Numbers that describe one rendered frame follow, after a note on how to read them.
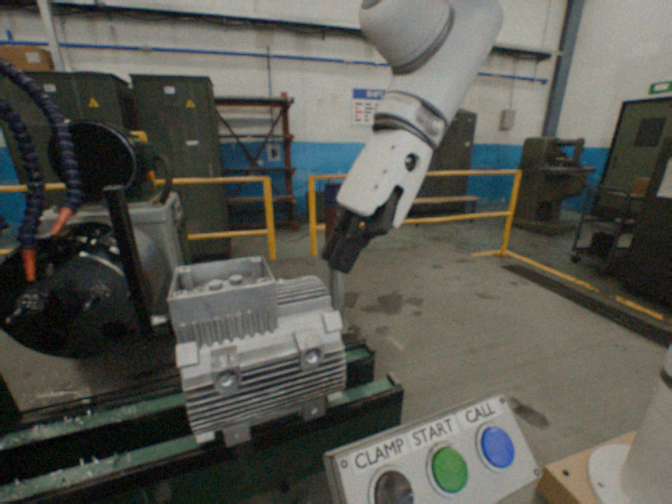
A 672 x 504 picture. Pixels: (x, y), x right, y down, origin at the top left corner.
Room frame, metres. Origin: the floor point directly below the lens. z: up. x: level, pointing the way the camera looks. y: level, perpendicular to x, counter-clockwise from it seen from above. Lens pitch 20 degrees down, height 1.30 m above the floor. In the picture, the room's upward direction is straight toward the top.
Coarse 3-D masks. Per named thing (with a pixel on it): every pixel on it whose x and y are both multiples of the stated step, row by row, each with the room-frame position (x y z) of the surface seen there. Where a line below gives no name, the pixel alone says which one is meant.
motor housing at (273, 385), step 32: (288, 288) 0.38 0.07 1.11; (320, 288) 0.38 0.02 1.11; (288, 320) 0.34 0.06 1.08; (320, 320) 0.35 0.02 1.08; (256, 352) 0.29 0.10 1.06; (288, 352) 0.29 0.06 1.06; (192, 384) 0.25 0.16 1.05; (256, 384) 0.27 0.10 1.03; (288, 384) 0.28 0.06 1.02; (320, 384) 0.30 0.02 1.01; (192, 416) 0.24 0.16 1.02; (224, 416) 0.26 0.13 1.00; (256, 416) 0.27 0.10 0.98
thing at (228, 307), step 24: (216, 264) 0.39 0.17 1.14; (240, 264) 0.40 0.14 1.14; (264, 264) 0.38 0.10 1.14; (192, 288) 0.36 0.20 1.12; (216, 288) 0.34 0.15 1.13; (240, 288) 0.31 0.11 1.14; (264, 288) 0.32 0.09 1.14; (192, 312) 0.29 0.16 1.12; (216, 312) 0.30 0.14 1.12; (240, 312) 0.31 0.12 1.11; (264, 312) 0.32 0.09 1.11; (192, 336) 0.29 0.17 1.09; (216, 336) 0.30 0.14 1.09; (240, 336) 0.30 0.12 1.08
